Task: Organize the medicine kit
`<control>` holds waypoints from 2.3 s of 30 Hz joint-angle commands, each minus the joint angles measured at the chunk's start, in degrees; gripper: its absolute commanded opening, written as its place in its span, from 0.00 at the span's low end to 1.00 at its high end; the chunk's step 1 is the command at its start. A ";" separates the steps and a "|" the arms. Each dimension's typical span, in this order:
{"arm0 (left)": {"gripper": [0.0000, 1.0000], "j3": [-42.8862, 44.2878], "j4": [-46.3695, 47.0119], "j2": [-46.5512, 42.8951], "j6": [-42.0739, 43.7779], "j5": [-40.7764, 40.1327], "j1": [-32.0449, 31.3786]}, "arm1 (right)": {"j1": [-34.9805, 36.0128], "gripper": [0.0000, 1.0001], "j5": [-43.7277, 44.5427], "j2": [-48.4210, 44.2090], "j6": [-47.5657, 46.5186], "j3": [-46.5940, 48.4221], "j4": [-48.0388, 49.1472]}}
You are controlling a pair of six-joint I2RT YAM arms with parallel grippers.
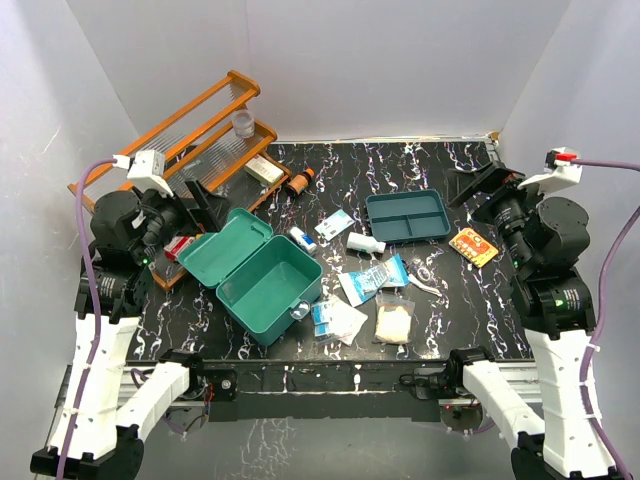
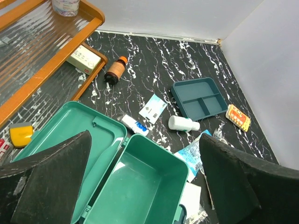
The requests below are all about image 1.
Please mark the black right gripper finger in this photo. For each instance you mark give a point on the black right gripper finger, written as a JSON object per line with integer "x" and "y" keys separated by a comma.
{"x": 462, "y": 185}
{"x": 494, "y": 175}

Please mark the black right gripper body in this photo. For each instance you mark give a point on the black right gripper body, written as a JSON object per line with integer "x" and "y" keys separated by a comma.
{"x": 506, "y": 209}

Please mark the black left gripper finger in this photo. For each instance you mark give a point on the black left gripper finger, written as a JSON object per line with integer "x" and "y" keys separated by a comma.
{"x": 195, "y": 219}
{"x": 212, "y": 209}

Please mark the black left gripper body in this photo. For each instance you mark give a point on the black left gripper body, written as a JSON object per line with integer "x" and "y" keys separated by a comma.
{"x": 164, "y": 218}

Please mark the brown medicine bottle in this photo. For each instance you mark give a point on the brown medicine bottle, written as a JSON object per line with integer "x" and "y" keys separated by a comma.
{"x": 300, "y": 182}

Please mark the black handled scissors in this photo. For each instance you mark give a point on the black handled scissors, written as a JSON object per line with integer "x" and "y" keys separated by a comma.
{"x": 414, "y": 272}

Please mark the white plastic bottle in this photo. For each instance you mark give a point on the white plastic bottle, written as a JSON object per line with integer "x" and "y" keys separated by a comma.
{"x": 365, "y": 244}

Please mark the blue cotton swab bag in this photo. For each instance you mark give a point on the blue cotton swab bag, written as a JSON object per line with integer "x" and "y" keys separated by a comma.
{"x": 361, "y": 286}

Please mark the clear bag of gauze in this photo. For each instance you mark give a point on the clear bag of gauze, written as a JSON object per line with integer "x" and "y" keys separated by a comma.
{"x": 336, "y": 320}

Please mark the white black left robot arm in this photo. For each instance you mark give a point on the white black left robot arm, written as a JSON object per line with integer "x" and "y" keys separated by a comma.
{"x": 96, "y": 437}

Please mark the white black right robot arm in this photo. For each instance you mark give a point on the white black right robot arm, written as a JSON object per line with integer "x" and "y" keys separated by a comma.
{"x": 544, "y": 235}

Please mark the red white medicine box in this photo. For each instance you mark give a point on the red white medicine box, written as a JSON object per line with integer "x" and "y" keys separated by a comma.
{"x": 176, "y": 246}

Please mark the green medicine kit box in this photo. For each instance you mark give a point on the green medicine kit box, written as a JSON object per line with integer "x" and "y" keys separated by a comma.
{"x": 260, "y": 278}

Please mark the orange wooden shelf rack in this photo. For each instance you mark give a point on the orange wooden shelf rack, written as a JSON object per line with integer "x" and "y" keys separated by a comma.
{"x": 199, "y": 142}

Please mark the teal divider tray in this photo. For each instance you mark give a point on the teal divider tray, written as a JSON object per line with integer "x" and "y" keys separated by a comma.
{"x": 407, "y": 216}

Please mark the clear plastic cup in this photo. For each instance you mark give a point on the clear plastic cup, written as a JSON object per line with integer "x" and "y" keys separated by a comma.
{"x": 243, "y": 123}

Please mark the wrapped bandage roll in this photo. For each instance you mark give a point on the wrapped bandage roll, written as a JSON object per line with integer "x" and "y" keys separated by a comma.
{"x": 303, "y": 240}

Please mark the light blue sachet packet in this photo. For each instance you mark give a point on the light blue sachet packet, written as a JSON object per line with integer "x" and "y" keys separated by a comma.
{"x": 333, "y": 225}

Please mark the bag of cotton balls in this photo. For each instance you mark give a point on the bag of cotton balls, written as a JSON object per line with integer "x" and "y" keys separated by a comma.
{"x": 393, "y": 319}

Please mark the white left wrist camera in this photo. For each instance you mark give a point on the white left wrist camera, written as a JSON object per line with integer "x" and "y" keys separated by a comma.
{"x": 145, "y": 171}

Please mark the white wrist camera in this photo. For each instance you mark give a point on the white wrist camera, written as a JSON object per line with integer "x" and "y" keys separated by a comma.
{"x": 560, "y": 172}
{"x": 145, "y": 171}

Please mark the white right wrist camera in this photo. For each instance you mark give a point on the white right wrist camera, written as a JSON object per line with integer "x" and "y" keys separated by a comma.
{"x": 560, "y": 172}

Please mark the black front mounting rail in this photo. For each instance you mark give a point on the black front mounting rail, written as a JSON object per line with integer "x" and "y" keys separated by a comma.
{"x": 314, "y": 390}

